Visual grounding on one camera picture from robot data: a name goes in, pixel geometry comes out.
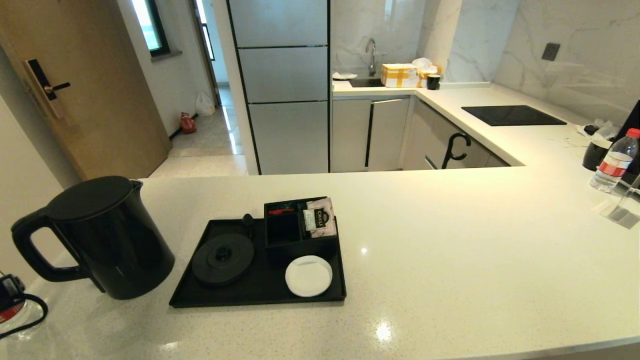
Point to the small black cup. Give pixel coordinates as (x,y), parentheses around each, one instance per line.
(434,82)

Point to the black gold door lock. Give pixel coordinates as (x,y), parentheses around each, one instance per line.
(40,80)

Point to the narrow dark framed hallway window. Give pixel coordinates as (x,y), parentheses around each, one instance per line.
(206,35)

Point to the black round kettle base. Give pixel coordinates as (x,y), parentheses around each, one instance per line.
(223,260)

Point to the black compartment organizer box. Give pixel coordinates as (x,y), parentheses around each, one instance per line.
(282,235)

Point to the black mug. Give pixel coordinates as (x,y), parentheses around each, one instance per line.
(595,156)

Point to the white round coaster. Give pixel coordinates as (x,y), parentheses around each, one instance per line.
(309,276)

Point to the white tall cabinet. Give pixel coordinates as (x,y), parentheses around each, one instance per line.
(20,175)

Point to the white plastic bag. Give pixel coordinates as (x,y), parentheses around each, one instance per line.
(205,105)

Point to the brown wooden door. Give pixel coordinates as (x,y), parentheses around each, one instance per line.
(100,100)

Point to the large yellow taped carton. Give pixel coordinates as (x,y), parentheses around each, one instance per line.
(400,75)

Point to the chrome kitchen faucet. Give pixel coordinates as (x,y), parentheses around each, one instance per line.
(373,59)

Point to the white crumpled tissue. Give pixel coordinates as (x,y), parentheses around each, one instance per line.
(607,130)

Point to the grey kitchen base cabinets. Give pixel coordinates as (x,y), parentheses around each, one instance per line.
(390,134)

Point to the white tea bag packet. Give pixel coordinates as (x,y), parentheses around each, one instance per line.
(322,218)

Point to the clear acrylic stand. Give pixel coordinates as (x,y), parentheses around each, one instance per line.
(622,215)

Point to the dark kitchen sink basin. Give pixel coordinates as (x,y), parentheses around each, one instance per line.
(367,82)

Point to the black induction cooktop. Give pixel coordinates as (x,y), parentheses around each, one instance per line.
(512,115)

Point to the silver refrigerator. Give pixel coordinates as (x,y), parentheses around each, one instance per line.
(285,75)

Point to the red bag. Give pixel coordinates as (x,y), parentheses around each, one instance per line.
(189,123)

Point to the red sachet packet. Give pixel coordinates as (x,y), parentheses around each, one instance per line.
(281,211)

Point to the white crumpled bag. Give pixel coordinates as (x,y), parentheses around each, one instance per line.
(423,63)

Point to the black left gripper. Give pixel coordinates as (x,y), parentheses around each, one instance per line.
(10,290)

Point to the clear water bottle red cap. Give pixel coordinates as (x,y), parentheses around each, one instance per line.
(15,315)
(614,165)

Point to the white shallow dish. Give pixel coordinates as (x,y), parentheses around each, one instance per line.
(345,76)

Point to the black rectangular serving tray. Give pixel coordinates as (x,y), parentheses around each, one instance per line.
(260,295)

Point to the black electric kettle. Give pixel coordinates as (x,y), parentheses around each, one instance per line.
(120,250)

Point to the small black gadget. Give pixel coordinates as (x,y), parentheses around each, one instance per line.
(592,129)

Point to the dark wall socket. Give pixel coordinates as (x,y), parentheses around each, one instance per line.
(551,52)

